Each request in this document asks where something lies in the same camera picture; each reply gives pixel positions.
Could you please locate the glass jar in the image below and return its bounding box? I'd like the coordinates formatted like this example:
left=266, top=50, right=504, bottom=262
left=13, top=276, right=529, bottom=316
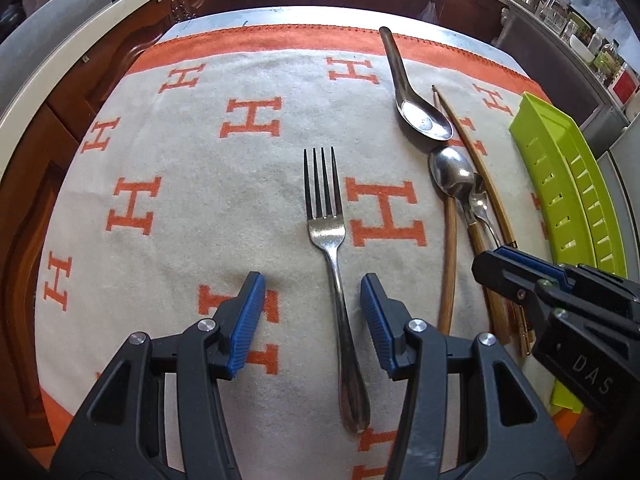
left=541, top=0, right=570, bottom=25

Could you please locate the metal soup spoon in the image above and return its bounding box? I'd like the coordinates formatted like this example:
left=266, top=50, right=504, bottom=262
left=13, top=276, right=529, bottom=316
left=378, top=26, right=455, bottom=142

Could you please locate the green plastic tray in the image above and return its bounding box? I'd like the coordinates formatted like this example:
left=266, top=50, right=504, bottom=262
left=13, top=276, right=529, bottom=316
left=508, top=92, right=629, bottom=414

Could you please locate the small metal spoon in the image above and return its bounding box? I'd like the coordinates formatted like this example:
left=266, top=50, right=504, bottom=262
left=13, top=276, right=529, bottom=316
left=470, top=172, right=502, bottom=250

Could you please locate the round metal spoon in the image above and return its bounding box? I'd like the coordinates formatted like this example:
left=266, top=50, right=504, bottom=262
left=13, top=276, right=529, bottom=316
left=428, top=147, right=497, bottom=257

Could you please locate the brown wooden chopstick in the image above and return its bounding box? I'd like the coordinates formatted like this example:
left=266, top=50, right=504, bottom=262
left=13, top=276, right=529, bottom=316
left=432, top=85, right=459, bottom=334

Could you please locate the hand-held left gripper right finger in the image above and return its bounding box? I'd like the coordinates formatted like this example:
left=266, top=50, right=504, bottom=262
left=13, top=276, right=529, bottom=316
left=360, top=273, right=591, bottom=480

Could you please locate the grey metal panel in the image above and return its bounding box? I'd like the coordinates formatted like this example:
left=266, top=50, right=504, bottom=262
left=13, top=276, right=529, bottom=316
left=0, top=0, right=114, bottom=111

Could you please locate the bamboo chopstick with dark bands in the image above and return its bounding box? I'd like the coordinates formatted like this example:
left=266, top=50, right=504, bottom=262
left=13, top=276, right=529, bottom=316
left=510, top=301, right=535, bottom=357

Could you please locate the orange and beige printed blanket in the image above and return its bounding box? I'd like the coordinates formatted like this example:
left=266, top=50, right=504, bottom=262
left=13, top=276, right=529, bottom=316
left=34, top=24, right=593, bottom=480

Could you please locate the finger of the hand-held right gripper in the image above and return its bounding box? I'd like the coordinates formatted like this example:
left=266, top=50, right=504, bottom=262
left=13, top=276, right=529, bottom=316
left=472, top=246, right=577, bottom=307
left=535, top=264, right=640, bottom=321

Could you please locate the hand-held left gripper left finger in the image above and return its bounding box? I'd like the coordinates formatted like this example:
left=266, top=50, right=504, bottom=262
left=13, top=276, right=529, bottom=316
left=50, top=271, right=266, bottom=480

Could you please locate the silver metal fork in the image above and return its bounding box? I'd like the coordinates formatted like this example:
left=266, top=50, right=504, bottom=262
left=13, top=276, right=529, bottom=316
left=303, top=147, right=371, bottom=434

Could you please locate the long bamboo chopstick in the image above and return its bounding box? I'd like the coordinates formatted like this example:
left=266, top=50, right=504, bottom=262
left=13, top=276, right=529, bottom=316
left=436, top=91, right=517, bottom=346

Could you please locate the red box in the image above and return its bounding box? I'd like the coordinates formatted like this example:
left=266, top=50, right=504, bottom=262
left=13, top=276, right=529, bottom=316
left=611, top=67, right=639, bottom=107

